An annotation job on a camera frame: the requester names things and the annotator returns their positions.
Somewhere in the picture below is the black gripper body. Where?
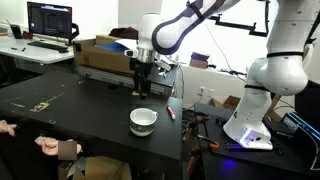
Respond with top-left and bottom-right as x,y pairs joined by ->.
132,61 -> 155,89

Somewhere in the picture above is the white mug with green band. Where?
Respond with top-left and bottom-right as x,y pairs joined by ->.
128,107 -> 159,138

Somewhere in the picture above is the red and white marker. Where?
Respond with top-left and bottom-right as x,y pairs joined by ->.
165,104 -> 177,121

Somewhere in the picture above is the blue sheet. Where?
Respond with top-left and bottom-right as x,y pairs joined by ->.
96,41 -> 130,54

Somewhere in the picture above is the dark brown bag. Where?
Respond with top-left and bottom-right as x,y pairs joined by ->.
109,26 -> 140,41

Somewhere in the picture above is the large cardboard box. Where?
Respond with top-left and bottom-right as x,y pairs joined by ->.
72,34 -> 142,78

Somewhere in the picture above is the small dark purple box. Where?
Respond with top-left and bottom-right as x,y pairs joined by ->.
188,51 -> 211,70

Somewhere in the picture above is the brown floor cardboard box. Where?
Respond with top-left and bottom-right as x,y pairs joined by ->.
208,95 -> 243,111

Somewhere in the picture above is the tan cardboard box with paper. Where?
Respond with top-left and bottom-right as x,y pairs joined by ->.
57,155 -> 133,180

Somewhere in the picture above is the black keyboard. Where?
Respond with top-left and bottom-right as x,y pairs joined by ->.
27,40 -> 70,54

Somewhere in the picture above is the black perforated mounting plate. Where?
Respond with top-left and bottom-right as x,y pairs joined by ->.
193,103 -> 320,176

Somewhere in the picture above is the pink soft object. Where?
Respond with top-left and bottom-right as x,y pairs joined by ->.
34,135 -> 84,157
0,119 -> 18,138

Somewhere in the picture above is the black computer monitor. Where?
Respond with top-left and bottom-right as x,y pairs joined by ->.
26,1 -> 74,42

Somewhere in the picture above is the white office desk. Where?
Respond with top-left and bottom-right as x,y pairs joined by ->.
0,32 -> 75,65

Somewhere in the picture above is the dark upright tablet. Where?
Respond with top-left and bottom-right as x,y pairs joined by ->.
5,19 -> 23,40

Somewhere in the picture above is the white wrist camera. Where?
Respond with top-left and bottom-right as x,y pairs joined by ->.
123,49 -> 139,59

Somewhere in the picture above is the white wall outlet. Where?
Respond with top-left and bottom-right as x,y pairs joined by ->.
197,86 -> 207,98

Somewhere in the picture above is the black clamp with orange handle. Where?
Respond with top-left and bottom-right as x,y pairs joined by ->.
196,133 -> 221,151
190,112 -> 212,122

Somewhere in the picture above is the black metal bracket frame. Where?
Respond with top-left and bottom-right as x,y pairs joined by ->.
206,0 -> 271,38

